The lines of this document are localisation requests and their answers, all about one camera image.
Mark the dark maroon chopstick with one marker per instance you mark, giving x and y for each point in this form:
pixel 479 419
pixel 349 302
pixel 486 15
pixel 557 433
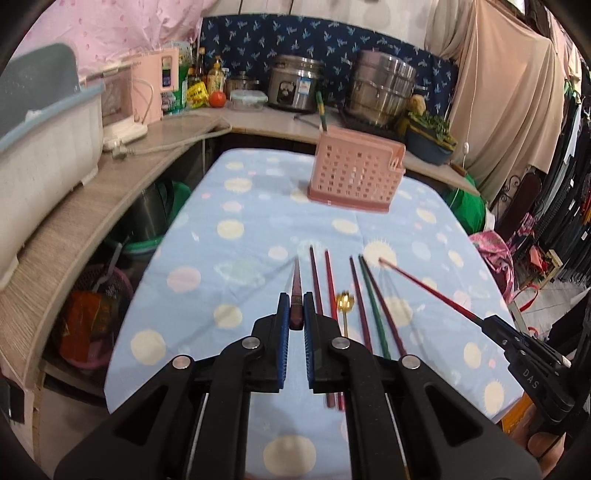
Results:
pixel 296 321

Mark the green plastic bag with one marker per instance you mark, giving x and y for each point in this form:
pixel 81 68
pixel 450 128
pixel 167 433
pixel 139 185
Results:
pixel 469 210

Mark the red tomato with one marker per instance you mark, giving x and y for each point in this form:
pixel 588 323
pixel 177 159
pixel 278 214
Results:
pixel 217 99

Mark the wooden counter shelf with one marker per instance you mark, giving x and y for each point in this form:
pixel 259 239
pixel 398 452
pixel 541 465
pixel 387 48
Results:
pixel 56 253

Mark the cooking oil bottle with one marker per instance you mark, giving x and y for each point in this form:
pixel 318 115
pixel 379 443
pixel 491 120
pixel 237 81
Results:
pixel 215 77

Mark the pink plastic utensil holder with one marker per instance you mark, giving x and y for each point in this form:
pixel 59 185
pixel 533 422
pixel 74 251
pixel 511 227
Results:
pixel 356 170

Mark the glass food container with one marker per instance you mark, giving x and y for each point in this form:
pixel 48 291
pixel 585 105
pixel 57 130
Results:
pixel 247 100

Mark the pink floral bag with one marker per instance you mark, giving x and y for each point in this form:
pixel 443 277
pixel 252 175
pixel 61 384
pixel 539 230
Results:
pixel 497 256

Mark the purple-red chopstick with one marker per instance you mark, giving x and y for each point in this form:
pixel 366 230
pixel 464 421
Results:
pixel 397 338

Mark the green box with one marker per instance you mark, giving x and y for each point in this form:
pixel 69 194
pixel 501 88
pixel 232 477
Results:
pixel 173 102

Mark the pink electric kettle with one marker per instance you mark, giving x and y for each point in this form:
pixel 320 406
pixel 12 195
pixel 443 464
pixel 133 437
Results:
pixel 152 75

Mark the gold fork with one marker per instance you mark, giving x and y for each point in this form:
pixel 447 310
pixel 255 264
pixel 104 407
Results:
pixel 345 303

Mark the white dish rack bin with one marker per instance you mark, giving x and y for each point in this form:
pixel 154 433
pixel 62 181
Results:
pixel 51 141

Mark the stainless steel steamer pot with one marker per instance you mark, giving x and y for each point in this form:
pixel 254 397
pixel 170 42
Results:
pixel 380 87

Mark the potato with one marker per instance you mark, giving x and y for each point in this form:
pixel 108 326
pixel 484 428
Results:
pixel 417 105

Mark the pink curtain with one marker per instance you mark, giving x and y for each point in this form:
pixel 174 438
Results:
pixel 100 32

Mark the blue polka dot tablecloth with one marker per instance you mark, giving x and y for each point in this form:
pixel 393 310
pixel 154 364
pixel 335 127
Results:
pixel 230 252

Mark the green chopstick in holder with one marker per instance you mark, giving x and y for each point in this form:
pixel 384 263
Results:
pixel 321 111

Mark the green chopstick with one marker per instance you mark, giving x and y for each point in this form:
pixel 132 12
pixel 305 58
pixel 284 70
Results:
pixel 375 309
pixel 321 111

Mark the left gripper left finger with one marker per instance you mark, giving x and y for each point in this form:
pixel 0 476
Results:
pixel 190 419

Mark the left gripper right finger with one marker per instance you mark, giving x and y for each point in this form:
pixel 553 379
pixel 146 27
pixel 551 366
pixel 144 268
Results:
pixel 403 420

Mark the silver rice cooker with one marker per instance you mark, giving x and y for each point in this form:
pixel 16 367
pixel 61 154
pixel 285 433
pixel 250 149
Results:
pixel 294 82

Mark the beige hanging cloth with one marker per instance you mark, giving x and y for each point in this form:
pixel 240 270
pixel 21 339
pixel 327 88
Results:
pixel 508 103

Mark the navy patterned cloth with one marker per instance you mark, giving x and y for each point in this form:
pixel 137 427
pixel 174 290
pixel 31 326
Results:
pixel 249 43

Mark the yellow snack package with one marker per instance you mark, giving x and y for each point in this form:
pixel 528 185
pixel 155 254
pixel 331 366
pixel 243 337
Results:
pixel 197 96

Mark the dark red chopstick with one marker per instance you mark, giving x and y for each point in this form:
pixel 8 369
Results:
pixel 367 341

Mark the black induction cooker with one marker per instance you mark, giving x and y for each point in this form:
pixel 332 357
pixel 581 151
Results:
pixel 351 122

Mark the blue bowl with greens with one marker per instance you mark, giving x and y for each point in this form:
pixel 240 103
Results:
pixel 428 137

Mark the bright red chopstick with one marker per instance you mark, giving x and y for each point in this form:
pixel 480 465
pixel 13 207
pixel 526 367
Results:
pixel 334 313

